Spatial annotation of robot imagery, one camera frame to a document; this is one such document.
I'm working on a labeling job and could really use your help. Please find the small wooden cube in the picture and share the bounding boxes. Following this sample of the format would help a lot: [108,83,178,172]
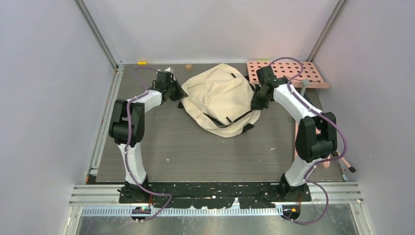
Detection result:
[185,64,192,71]

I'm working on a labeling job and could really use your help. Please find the pink perforated stand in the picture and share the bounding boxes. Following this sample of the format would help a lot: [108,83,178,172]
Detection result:
[246,60,356,173]

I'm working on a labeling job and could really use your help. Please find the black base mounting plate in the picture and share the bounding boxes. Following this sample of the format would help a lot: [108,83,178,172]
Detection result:
[118,182,311,209]

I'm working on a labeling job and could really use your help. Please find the cream canvas backpack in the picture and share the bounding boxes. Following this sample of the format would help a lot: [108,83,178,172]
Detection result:
[181,64,261,138]

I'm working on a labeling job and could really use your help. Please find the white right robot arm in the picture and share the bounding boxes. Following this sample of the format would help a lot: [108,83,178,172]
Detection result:
[251,66,337,201]

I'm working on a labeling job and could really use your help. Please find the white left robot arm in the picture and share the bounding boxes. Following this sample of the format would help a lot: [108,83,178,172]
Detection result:
[108,67,187,203]

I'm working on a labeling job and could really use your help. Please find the grey bracket on stand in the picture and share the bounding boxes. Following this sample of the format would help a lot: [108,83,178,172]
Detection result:
[300,79,311,96]

